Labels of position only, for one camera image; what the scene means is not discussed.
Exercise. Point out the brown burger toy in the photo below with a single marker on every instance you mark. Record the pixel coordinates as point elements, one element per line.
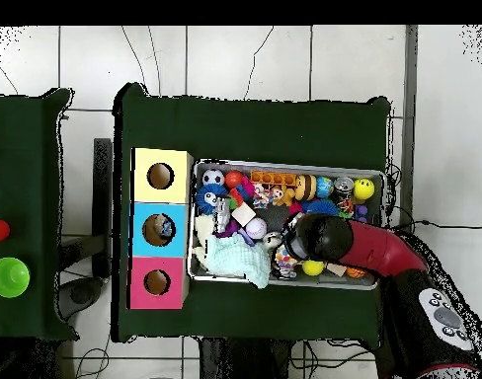
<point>305,187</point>

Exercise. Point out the small soccer ball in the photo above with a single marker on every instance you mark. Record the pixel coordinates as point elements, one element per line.
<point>214,178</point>

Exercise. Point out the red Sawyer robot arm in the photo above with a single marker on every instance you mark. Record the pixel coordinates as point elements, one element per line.
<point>375,249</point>

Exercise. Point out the small red ball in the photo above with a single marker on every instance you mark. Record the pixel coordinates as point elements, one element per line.
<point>234,179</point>

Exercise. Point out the yellow smiley ball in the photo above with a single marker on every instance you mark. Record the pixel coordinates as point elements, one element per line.
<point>364,189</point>

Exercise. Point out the small white baseball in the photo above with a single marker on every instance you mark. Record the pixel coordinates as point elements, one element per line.
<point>256,228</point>

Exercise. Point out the clear mesh bin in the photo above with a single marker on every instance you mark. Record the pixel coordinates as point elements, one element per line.
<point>200,272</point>

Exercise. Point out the orange plastic toy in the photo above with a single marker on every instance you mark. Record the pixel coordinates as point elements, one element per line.
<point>273,177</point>

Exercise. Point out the plain yellow ball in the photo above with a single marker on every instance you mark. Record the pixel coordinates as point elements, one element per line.
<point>312,268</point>

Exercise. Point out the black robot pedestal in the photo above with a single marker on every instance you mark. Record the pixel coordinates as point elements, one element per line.
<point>241,363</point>

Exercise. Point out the small blue spiky ball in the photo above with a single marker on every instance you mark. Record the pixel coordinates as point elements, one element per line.
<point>209,200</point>

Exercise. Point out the small wooden block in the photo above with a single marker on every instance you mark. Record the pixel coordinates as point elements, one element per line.
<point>242,215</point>

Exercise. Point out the mint green cloth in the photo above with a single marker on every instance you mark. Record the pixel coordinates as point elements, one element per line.
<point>237,260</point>

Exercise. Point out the wooden box with three holes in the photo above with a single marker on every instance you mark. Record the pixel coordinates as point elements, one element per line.
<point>142,229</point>

